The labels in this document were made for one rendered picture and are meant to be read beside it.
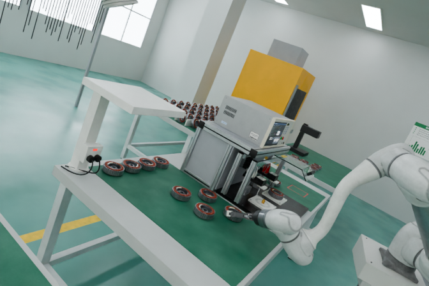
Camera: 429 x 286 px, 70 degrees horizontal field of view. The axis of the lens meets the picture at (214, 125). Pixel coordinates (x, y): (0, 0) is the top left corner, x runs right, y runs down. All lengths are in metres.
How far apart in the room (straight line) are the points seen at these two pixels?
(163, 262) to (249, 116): 1.07
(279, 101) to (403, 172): 4.36
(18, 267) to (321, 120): 6.76
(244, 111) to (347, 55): 5.62
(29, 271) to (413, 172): 1.35
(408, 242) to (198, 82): 4.63
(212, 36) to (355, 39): 3.24
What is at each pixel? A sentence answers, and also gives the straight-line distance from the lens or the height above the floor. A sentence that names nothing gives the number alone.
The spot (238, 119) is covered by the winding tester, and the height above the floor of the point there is 1.21.
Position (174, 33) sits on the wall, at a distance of 9.52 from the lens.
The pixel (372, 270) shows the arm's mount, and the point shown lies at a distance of 1.94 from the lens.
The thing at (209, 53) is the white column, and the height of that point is 1.56.
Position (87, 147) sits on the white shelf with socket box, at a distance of 1.57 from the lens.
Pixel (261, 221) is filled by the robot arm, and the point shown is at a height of 0.90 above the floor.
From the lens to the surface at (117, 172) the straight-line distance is 1.70.
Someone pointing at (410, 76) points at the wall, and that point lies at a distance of 7.30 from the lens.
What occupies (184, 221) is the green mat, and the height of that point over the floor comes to 0.75.
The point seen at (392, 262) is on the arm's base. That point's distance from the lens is 2.03.
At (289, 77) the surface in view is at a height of 1.72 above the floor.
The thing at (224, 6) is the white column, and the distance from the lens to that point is 5.96.
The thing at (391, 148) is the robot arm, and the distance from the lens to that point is 1.56.
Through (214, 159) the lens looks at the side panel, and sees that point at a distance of 1.94.
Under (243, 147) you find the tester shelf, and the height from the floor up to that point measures 1.10.
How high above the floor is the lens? 1.50
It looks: 11 degrees down
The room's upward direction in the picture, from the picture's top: 23 degrees clockwise
